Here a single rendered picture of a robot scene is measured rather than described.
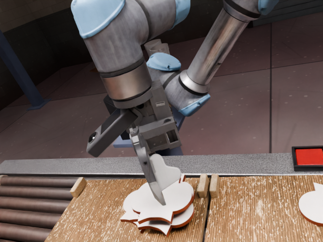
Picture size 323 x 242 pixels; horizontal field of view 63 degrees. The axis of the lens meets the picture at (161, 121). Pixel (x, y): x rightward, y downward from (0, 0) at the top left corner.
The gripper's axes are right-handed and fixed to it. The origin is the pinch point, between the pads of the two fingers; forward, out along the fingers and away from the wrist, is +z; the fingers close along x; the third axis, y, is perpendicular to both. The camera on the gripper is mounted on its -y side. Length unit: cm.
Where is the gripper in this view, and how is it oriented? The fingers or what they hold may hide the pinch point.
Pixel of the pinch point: (155, 179)
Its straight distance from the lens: 54.7
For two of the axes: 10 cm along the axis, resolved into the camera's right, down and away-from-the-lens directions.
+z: 2.9, 8.1, 5.0
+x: -1.4, -4.8, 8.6
